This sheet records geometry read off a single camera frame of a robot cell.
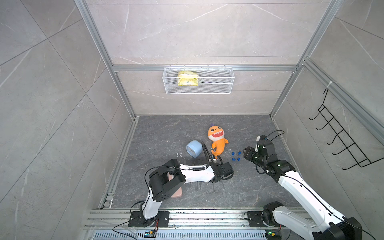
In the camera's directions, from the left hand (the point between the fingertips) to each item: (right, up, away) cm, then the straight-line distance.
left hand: (217, 174), depth 88 cm
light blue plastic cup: (-14, +15, +2) cm, 21 cm away
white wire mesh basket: (-2, +60, +12) cm, 61 cm away
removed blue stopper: (+11, +7, +7) cm, 15 cm away
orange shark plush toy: (0, +24, +10) cm, 26 cm away
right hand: (+15, +15, -7) cm, 23 cm away
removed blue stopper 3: (+12, +11, +10) cm, 19 cm away
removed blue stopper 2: (+15, +8, +7) cm, 18 cm away
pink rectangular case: (-23, -8, -8) cm, 25 cm away
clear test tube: (-13, -6, -5) cm, 14 cm away
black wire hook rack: (+54, +18, -27) cm, 63 cm away
